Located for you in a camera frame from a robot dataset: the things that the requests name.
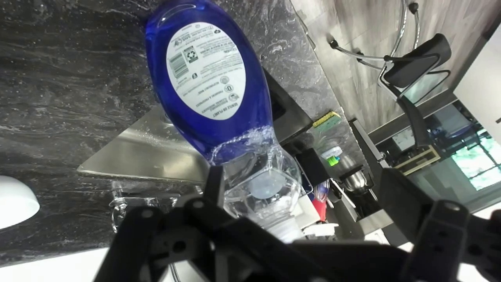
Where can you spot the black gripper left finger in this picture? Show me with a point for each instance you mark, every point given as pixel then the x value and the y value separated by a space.
pixel 222 249

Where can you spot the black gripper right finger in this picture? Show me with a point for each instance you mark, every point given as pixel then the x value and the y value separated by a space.
pixel 445 234

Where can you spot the blue dish soap bottle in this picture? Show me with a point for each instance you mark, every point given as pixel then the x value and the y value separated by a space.
pixel 213 88

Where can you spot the stainless steel sink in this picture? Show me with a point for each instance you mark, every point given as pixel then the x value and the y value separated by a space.
pixel 152 147

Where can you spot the white ceramic bowl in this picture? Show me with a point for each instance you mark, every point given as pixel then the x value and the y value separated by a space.
pixel 17 202

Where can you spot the red plastic cup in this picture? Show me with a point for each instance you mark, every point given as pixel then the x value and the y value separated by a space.
pixel 319 199

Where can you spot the yellow green sponge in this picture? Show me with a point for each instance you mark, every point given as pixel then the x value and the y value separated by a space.
pixel 326 121

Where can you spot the black office chair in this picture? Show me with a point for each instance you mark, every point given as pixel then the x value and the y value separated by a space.
pixel 409 77

